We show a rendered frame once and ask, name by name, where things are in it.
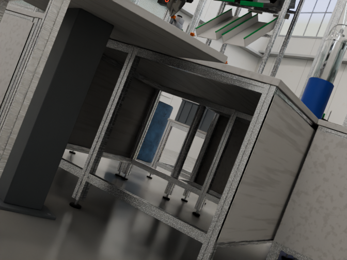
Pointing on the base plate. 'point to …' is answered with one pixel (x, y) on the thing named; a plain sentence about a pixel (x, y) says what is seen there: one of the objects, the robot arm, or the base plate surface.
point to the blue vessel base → (317, 95)
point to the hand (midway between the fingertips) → (172, 14)
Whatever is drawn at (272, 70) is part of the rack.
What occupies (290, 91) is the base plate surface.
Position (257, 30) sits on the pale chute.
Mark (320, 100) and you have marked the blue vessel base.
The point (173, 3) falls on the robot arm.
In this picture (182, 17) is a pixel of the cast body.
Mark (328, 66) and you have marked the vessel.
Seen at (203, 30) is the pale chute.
